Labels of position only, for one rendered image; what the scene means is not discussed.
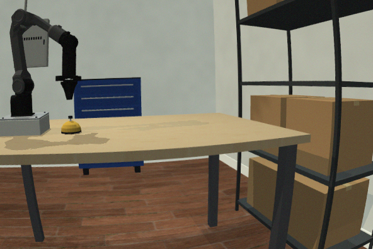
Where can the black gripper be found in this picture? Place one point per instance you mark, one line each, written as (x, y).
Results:
(68, 71)

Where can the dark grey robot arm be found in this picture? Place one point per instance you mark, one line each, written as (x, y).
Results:
(21, 103)

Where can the brass dome bell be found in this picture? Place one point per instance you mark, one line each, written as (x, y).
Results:
(70, 127)

